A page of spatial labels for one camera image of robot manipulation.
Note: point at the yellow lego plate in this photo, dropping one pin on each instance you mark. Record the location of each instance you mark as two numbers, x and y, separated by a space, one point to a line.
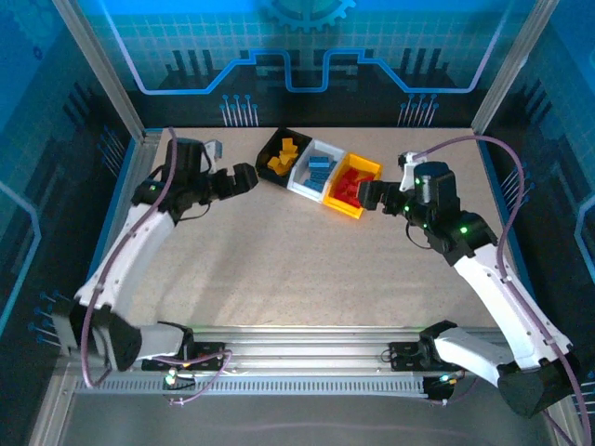
284 157

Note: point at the black plastic bin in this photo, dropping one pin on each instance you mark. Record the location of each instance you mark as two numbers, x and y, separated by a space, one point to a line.
269 148

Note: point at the red lego brick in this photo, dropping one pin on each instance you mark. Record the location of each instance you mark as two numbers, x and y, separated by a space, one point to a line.
342 186
355 187
351 198
352 175

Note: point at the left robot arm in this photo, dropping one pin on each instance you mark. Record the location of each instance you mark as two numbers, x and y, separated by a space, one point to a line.
125 260

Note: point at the tall yellow lego brick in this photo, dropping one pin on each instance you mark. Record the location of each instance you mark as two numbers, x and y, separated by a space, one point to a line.
286 144

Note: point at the blue lego brick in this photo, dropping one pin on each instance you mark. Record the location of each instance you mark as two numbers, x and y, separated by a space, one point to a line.
333 166
318 162
314 184
321 174

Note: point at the aluminium base frame rail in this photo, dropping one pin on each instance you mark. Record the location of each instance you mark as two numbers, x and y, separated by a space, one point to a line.
307 346

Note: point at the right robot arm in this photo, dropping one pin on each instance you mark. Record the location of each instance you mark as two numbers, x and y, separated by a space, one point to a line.
506 302

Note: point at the aluminium frame post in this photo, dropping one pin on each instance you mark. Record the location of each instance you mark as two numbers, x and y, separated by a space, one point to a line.
100 69
513 65

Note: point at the yellow plastic bin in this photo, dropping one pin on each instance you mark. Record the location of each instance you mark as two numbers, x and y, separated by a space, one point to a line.
344 211

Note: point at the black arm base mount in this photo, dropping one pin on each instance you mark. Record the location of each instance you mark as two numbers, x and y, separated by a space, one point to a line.
209 353
404 355

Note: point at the aluminium side frame rail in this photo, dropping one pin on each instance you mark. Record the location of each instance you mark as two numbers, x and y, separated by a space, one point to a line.
148 144

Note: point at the white plastic bin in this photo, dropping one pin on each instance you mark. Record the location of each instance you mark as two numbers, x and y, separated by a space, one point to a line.
321 148

